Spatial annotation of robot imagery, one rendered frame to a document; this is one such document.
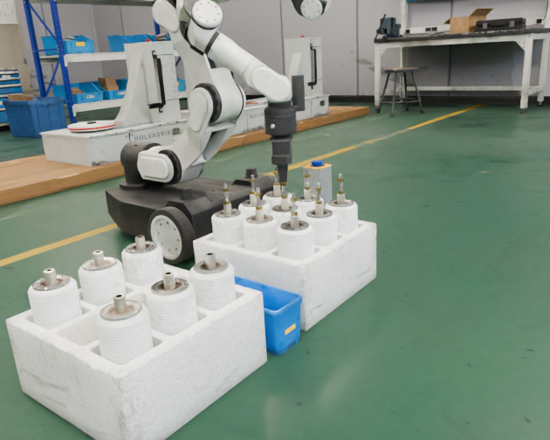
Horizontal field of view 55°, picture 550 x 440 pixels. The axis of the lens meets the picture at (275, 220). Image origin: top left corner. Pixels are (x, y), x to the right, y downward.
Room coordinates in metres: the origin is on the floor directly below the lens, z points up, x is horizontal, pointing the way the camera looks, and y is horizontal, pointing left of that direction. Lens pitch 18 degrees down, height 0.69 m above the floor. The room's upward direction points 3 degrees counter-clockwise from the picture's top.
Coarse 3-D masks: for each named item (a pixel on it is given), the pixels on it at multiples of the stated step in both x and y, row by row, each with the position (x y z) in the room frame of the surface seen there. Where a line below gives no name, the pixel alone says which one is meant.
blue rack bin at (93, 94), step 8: (56, 88) 6.29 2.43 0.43; (64, 88) 6.19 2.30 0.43; (80, 88) 6.60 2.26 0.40; (88, 88) 6.50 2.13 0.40; (96, 88) 6.41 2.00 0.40; (56, 96) 6.32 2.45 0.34; (64, 96) 6.21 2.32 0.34; (72, 96) 6.10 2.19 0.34; (80, 96) 6.10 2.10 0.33; (88, 96) 6.17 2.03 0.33; (96, 96) 6.26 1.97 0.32
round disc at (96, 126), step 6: (96, 120) 3.63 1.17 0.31; (102, 120) 3.61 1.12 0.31; (108, 120) 3.59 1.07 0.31; (72, 126) 3.40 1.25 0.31; (78, 126) 3.38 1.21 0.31; (84, 126) 3.36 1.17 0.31; (90, 126) 3.36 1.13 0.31; (96, 126) 3.37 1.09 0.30; (102, 126) 3.39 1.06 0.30; (108, 126) 3.42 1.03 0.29; (114, 126) 3.49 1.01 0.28; (78, 132) 3.42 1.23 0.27; (84, 132) 3.39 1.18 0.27; (90, 132) 3.40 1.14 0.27
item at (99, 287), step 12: (120, 264) 1.12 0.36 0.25; (84, 276) 1.07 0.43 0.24; (96, 276) 1.07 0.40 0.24; (108, 276) 1.08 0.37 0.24; (120, 276) 1.10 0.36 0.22; (84, 288) 1.08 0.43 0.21; (96, 288) 1.07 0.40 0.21; (108, 288) 1.07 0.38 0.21; (120, 288) 1.10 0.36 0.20; (84, 300) 1.09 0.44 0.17; (96, 300) 1.07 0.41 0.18; (108, 300) 1.07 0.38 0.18
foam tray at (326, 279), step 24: (360, 240) 1.42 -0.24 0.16; (240, 264) 1.33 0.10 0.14; (264, 264) 1.28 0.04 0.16; (288, 264) 1.23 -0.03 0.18; (312, 264) 1.23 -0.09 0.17; (336, 264) 1.32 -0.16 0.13; (360, 264) 1.42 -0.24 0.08; (288, 288) 1.23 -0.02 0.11; (312, 288) 1.22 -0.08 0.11; (336, 288) 1.32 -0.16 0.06; (360, 288) 1.42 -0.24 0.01; (312, 312) 1.22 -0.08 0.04
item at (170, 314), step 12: (192, 288) 0.96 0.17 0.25; (156, 300) 0.92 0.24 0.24; (168, 300) 0.92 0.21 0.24; (180, 300) 0.93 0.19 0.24; (192, 300) 0.95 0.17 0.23; (156, 312) 0.92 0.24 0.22; (168, 312) 0.92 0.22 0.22; (180, 312) 0.93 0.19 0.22; (192, 312) 0.95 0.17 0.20; (156, 324) 0.93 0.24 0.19; (168, 324) 0.92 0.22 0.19; (180, 324) 0.92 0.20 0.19; (192, 324) 0.94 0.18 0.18
